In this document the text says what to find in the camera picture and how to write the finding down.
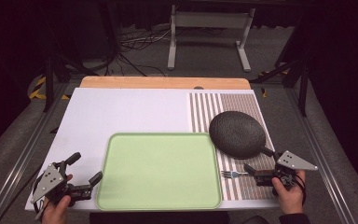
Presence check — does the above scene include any light green tray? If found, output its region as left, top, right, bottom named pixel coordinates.
left=95, top=132, right=224, bottom=212

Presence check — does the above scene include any bundle of floor cables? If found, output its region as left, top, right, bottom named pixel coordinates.
left=105, top=26, right=172, bottom=77

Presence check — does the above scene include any person's right hand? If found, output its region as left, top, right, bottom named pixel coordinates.
left=271, top=170, right=308, bottom=217

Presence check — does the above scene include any black frying pan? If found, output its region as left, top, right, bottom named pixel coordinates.
left=208, top=110, right=276, bottom=161

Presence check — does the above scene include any white table cover sheet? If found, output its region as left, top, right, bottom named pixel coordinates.
left=24, top=87, right=282, bottom=212

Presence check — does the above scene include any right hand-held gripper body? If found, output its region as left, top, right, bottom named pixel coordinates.
left=254, top=150, right=319, bottom=189

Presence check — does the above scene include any striped placemat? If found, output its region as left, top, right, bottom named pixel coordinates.
left=188, top=91, right=278, bottom=202

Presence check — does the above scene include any person's left hand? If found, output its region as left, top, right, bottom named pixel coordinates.
left=41, top=174, right=75, bottom=224

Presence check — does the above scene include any black tripod stand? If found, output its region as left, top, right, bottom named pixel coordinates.
left=42, top=50, right=101, bottom=114
left=250, top=57, right=312, bottom=118

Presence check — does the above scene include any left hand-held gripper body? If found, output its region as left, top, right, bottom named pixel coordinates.
left=31, top=160, right=93, bottom=207

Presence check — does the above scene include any grey metal stand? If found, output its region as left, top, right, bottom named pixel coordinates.
left=166, top=4, right=256, bottom=74

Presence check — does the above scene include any yellow black hazard tape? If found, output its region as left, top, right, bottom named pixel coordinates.
left=28, top=76, right=72, bottom=102

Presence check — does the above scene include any aluminium rail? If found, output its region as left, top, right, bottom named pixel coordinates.
left=0, top=81, right=73, bottom=224
left=283, top=87, right=358, bottom=224

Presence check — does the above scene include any silver fork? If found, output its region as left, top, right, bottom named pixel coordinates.
left=220, top=169, right=257, bottom=180

